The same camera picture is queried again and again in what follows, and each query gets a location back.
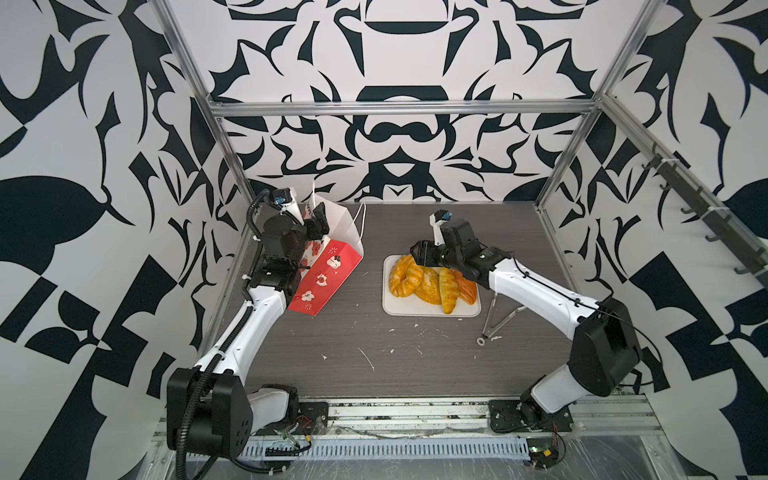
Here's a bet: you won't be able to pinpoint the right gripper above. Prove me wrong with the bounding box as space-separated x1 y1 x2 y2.
410 239 466 274

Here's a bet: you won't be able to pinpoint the small yellow fake bread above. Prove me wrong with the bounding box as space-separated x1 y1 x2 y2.
439 268 460 315

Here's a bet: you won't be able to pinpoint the red white paper bag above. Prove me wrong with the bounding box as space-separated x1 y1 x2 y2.
288 190 366 316

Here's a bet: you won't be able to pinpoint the yellow oval fake bread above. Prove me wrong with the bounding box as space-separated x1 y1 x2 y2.
414 267 441 305

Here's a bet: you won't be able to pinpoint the yellow twisted ring bread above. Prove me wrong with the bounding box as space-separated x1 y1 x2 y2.
388 254 424 298

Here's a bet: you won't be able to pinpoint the metal tongs with white tips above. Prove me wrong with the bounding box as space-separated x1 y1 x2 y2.
476 293 526 347

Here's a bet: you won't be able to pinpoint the orange croissant fake bread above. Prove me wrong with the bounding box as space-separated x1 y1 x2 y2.
453 270 478 305

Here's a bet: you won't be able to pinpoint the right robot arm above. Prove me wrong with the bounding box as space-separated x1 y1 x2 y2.
411 210 642 427

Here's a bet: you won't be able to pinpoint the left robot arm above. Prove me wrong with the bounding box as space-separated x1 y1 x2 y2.
166 204 330 476

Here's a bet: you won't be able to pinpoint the white plastic tray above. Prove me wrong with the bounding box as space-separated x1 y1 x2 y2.
382 254 482 318

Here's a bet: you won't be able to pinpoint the small green circuit board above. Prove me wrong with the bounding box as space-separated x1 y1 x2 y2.
528 437 566 471

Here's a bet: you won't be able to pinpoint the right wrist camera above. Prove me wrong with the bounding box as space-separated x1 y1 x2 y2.
429 209 452 246

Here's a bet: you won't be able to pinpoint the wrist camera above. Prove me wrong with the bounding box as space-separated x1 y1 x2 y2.
271 187 304 225
429 209 452 246

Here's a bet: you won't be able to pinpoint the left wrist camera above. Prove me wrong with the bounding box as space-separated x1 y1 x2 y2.
271 187 304 225

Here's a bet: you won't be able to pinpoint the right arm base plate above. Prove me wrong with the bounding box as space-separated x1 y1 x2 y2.
488 399 572 434

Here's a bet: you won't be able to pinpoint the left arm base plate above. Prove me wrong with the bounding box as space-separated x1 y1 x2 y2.
258 401 329 436

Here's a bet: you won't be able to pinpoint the black left base cable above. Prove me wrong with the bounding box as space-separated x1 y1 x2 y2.
227 437 313 475

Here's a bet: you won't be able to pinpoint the white slotted cable duct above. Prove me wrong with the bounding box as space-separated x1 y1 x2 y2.
241 437 530 462

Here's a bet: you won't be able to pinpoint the grey wall hook rail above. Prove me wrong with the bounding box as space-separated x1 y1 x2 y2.
643 142 767 290

